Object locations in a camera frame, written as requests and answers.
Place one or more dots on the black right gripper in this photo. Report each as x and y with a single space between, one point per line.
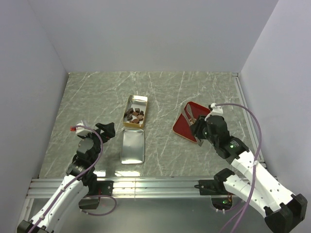
196 128

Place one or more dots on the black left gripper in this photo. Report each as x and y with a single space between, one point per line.
108 130

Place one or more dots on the metal tweezers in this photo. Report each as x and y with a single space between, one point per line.
188 115

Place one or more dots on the silver tin lid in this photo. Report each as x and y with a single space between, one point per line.
133 146

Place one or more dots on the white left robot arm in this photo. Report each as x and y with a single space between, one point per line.
80 186

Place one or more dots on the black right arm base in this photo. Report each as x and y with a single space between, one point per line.
221 200

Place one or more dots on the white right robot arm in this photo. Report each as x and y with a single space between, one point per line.
281 209

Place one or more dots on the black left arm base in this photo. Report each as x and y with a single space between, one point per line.
101 188

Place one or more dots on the red tin tray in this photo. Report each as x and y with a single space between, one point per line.
182 128

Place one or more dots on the gold tin box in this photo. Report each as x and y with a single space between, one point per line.
135 101

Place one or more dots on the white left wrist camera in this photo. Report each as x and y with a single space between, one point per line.
80 128

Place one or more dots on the aluminium right rail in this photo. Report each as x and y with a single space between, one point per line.
251 127

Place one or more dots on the aluminium rail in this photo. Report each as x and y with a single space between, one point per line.
129 187
251 127

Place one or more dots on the aluminium front rail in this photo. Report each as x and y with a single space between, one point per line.
129 187

